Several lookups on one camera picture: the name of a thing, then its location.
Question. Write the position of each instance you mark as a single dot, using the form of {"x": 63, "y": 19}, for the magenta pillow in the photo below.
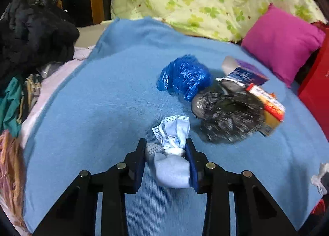
{"x": 282, "y": 42}

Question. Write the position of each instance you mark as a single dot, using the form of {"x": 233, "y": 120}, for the crumpled black plastic bag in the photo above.
{"x": 227, "y": 116}

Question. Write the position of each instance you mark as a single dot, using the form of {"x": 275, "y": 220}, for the white crumpled tissue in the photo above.
{"x": 321, "y": 181}

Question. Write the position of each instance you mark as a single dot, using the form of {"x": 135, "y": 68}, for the crumpled blue plastic bag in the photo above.
{"x": 186, "y": 76}

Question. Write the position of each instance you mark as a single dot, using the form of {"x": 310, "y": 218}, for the pink orange patterned cloth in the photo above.
{"x": 13, "y": 176}

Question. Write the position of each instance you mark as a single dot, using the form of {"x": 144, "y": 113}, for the light blue face mask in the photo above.
{"x": 167, "y": 159}

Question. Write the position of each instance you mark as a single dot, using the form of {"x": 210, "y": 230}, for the red paper bag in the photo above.
{"x": 313, "y": 91}

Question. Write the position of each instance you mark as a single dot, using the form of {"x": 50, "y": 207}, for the crumpled silver foil wrapper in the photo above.
{"x": 230, "y": 85}

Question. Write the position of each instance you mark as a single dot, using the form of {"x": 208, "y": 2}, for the blue purple medicine box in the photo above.
{"x": 243, "y": 71}

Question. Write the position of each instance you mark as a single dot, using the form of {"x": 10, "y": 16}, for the red white medicine box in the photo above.
{"x": 274, "y": 111}

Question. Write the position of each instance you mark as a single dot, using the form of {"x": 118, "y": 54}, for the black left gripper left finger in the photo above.
{"x": 74, "y": 213}

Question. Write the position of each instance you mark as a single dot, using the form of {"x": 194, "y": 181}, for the teal garment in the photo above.
{"x": 12, "y": 100}

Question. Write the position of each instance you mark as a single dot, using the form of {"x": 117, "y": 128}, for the blue blanket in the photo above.
{"x": 111, "y": 101}

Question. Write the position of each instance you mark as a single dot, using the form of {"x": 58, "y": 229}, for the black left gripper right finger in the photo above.
{"x": 256, "y": 211}

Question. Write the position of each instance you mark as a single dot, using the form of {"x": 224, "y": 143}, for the black clothes pile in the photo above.
{"x": 32, "y": 35}

